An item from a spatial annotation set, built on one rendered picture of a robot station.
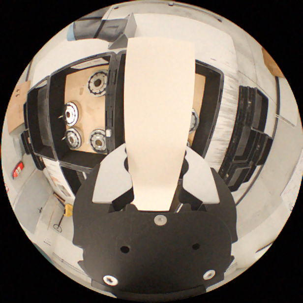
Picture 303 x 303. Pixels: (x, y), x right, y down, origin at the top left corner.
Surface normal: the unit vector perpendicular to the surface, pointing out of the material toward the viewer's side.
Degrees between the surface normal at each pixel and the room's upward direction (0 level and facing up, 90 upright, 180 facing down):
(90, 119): 0
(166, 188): 0
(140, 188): 0
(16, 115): 77
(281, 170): 90
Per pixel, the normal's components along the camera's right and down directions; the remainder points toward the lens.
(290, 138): -1.00, -0.04
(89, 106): 0.00, 0.50
